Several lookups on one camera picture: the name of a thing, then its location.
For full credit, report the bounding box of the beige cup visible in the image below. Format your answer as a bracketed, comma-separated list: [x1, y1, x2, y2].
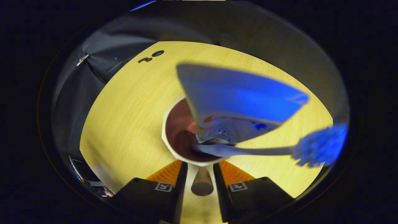
[161, 96, 237, 196]

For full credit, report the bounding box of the white toothpaste tube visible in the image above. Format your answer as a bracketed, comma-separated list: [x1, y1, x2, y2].
[176, 64, 310, 145]

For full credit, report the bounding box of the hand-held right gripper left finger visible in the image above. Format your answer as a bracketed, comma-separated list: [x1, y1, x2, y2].
[111, 160, 189, 224]

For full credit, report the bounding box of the small silver clip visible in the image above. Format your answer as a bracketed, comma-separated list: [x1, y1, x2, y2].
[76, 54, 90, 67]

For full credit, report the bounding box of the light blue toothbrush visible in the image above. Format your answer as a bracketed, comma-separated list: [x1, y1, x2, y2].
[193, 123, 348, 168]

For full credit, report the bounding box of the black backdrop cloth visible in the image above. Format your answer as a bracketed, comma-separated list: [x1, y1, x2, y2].
[51, 0, 350, 162]

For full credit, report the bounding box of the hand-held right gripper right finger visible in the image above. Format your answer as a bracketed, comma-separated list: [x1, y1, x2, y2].
[213, 160, 295, 224]

